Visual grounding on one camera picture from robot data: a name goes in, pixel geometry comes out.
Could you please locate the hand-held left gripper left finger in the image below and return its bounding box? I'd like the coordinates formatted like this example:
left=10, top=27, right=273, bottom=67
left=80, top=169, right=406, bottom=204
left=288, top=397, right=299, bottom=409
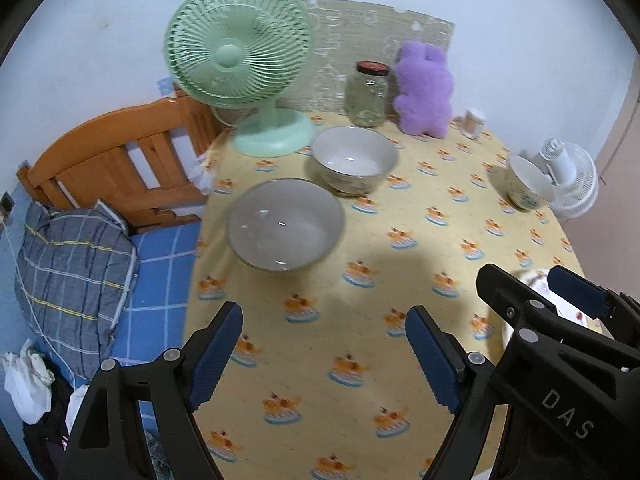
left=59, top=301, right=244, bottom=480

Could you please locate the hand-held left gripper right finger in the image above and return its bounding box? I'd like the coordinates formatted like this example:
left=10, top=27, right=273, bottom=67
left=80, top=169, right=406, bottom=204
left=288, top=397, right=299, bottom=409
left=405, top=305, right=511, bottom=480

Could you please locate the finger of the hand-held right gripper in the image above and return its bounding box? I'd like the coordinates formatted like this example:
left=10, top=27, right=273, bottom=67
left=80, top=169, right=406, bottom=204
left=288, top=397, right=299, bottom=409
left=476, top=263, right=626, bottom=373
left=547, top=266, right=640, bottom=346

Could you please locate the white plate red emblem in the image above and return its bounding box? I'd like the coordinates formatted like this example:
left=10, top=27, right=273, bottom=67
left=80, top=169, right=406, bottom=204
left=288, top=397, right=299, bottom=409
left=500, top=269, right=608, bottom=356

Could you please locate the small bowl green print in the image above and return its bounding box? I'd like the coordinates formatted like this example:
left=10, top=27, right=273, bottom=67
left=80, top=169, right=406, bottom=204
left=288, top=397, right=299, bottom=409
left=507, top=154, right=556, bottom=212

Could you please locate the beige leaf-pattern ceramic bowl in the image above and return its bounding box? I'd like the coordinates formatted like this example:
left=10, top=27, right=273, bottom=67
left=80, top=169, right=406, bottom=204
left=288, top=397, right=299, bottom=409
left=227, top=178, right=347, bottom=273
left=311, top=126, right=399, bottom=196

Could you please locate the blue checked bedsheet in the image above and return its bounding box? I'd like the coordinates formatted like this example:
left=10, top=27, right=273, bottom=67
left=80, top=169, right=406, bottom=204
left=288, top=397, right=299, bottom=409
left=107, top=220, right=203, bottom=461

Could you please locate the white desk fan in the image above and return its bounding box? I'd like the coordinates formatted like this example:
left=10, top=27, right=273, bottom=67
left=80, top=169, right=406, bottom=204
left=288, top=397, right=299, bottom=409
left=537, top=137, right=599, bottom=218

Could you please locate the yellow printed tablecloth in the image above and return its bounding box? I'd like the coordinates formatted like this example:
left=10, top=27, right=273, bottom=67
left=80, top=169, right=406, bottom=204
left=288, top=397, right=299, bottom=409
left=182, top=110, right=588, bottom=480

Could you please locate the beige door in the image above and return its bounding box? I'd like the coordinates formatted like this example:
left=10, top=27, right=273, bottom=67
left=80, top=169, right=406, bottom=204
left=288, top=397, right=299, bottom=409
left=565, top=55, right=640, bottom=301

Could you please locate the grey plaid pillow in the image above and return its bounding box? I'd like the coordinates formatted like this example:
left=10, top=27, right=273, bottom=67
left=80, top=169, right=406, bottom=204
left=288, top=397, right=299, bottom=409
left=15, top=200, right=138, bottom=383

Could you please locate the cotton swab container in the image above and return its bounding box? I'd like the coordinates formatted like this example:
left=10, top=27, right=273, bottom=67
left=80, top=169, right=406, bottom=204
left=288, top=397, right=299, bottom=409
left=461, top=108, right=487, bottom=140

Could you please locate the white crumpled cloth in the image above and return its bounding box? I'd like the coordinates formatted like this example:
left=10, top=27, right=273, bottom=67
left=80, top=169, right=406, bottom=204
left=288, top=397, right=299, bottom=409
left=2, top=340, right=53, bottom=426

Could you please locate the purple plush toy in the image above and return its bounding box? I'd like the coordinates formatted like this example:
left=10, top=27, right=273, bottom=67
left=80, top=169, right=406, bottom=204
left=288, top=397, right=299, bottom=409
left=392, top=42, right=455, bottom=137

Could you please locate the wooden bed headboard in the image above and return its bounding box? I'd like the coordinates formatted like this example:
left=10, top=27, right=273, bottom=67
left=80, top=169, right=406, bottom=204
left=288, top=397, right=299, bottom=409
left=16, top=85, right=236, bottom=236

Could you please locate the glass jar dark lid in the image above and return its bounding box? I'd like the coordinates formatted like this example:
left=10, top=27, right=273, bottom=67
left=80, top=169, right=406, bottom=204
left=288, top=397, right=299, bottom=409
left=346, top=61, right=391, bottom=128

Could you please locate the green desk fan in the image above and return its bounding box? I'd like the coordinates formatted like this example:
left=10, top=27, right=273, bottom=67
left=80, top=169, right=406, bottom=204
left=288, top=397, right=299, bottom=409
left=164, top=0, right=316, bottom=157

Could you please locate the green patterned mat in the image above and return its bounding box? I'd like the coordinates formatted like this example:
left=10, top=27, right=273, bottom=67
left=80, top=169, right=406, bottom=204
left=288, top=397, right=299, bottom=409
left=295, top=0, right=456, bottom=113

